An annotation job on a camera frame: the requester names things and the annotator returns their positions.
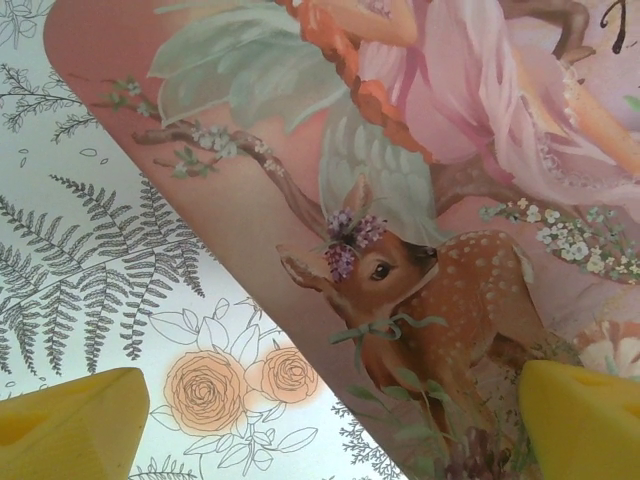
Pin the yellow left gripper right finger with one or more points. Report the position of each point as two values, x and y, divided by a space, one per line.
585 430

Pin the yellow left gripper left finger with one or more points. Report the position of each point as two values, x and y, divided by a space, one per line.
65 430

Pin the pink fairy picture book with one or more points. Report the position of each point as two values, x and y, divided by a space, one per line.
250 125

